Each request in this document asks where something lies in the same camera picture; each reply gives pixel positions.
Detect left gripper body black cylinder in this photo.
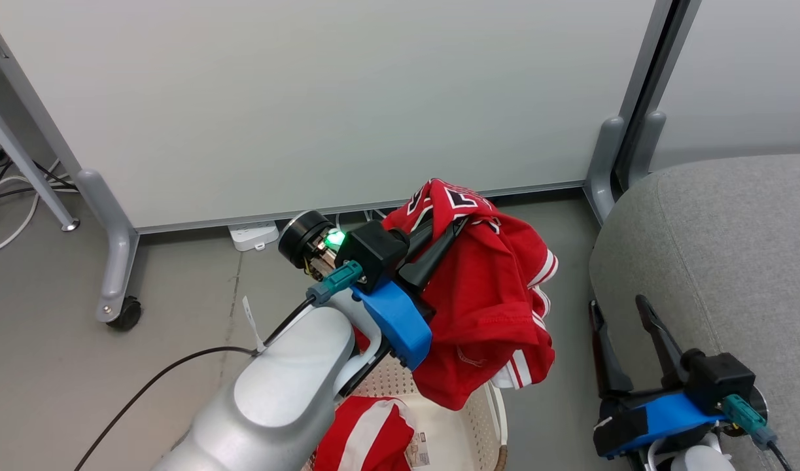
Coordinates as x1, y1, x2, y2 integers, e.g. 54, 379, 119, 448
279, 209, 348, 281

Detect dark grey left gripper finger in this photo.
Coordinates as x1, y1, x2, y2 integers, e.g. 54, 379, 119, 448
398, 217, 470, 293
406, 219, 435, 254

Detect right gripper body black bar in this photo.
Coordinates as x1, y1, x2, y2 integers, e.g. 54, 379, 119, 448
599, 386, 698, 416

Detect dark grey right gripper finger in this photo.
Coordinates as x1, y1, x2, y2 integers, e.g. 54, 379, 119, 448
589, 300, 634, 398
637, 296, 686, 388

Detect red jersey black white lettering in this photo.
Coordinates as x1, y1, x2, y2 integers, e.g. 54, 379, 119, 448
354, 178, 559, 411

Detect red garment broad white stripes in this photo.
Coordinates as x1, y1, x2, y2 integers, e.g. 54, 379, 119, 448
315, 396, 417, 471

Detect grey fabric sofa seat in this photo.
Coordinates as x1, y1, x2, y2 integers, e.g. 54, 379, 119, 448
589, 154, 800, 471

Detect white perforated laundry basket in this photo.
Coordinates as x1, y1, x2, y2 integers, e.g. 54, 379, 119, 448
302, 353, 508, 471

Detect white power strip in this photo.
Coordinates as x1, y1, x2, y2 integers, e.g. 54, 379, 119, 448
228, 221, 280, 253

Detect white zip tie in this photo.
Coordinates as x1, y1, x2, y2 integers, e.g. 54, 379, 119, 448
243, 296, 268, 354

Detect large white partition panel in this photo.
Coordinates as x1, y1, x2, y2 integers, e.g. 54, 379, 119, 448
0, 0, 675, 234

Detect grey partition foot with caster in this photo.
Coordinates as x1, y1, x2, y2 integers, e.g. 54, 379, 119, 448
76, 169, 143, 331

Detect white paper garment label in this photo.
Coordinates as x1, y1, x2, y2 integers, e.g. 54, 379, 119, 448
406, 432, 432, 468

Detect grey metal table leg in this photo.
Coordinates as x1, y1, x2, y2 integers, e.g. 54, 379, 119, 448
0, 88, 80, 233

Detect narrow white partition panel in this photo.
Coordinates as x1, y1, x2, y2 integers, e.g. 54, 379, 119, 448
635, 0, 800, 174

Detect teal left camera cable connector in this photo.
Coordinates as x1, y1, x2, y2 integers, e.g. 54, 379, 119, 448
306, 260, 363, 306

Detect teal camera cable connector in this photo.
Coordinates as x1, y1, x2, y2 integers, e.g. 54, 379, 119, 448
722, 394, 778, 451
306, 260, 363, 306

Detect teal right camera cable connector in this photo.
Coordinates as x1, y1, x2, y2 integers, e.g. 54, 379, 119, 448
722, 394, 778, 451

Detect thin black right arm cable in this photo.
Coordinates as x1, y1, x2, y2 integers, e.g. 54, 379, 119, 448
766, 442, 794, 471

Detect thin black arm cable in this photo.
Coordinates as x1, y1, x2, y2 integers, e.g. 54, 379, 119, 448
73, 298, 315, 471
766, 442, 794, 471

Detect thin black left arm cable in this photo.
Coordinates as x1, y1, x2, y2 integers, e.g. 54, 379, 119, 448
73, 298, 315, 471

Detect white floor cable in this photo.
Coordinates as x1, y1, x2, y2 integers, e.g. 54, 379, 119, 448
0, 160, 61, 257

